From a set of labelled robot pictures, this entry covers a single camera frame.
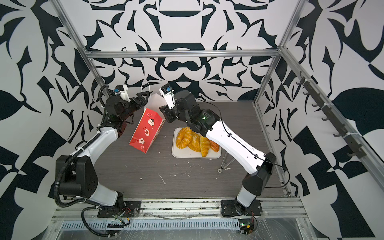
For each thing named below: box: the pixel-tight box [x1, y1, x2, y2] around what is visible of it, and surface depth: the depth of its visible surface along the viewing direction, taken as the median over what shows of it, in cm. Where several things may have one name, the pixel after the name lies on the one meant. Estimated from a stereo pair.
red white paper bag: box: [129, 93, 166, 154], surface depth 80 cm
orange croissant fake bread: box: [209, 139, 220, 153], surface depth 95 cm
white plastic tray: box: [172, 127, 222, 159], surface depth 95 cm
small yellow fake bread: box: [199, 135, 211, 157], surface depth 91 cm
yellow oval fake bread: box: [187, 130, 201, 153], surface depth 93 cm
